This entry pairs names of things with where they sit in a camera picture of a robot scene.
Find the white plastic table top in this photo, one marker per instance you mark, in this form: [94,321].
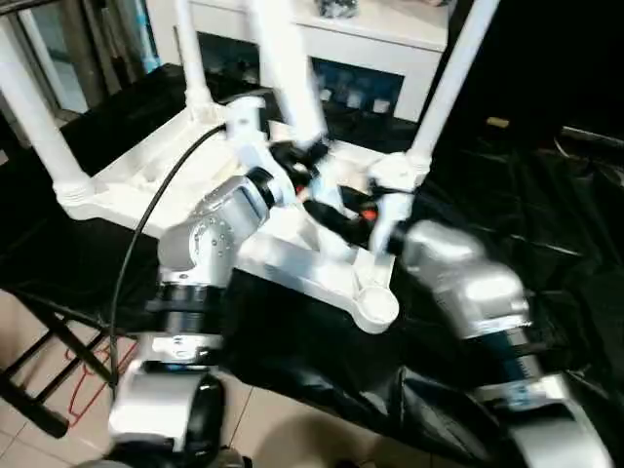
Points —
[302,258]

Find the white plastic table leg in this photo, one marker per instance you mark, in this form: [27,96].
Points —
[195,58]
[287,73]
[448,88]
[39,122]

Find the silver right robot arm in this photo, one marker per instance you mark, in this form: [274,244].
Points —
[463,273]

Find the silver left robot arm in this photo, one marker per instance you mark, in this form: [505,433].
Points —
[214,229]

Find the white jar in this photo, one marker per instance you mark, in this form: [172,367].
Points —
[380,105]
[352,100]

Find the white sideboard cabinet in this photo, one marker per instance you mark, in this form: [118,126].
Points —
[365,44]

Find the black plastic mat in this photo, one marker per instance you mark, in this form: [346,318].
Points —
[317,361]

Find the clear bag of dark parts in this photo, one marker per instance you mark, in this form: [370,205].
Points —
[336,7]

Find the small yellow label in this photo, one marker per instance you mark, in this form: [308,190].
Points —
[498,121]

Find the blue printed panel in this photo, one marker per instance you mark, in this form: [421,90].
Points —
[150,39]

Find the grey tripod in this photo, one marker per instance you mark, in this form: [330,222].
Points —
[107,44]

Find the black backdrop cloth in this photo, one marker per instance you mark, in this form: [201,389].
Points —
[560,53]

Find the grey rounded robot part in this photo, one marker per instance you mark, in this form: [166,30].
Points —
[234,459]

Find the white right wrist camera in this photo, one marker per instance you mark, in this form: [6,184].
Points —
[395,170]

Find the glass door metal frame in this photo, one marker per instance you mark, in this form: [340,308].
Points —
[53,63]

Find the black folding stand frame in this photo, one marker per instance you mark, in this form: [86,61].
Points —
[34,385]

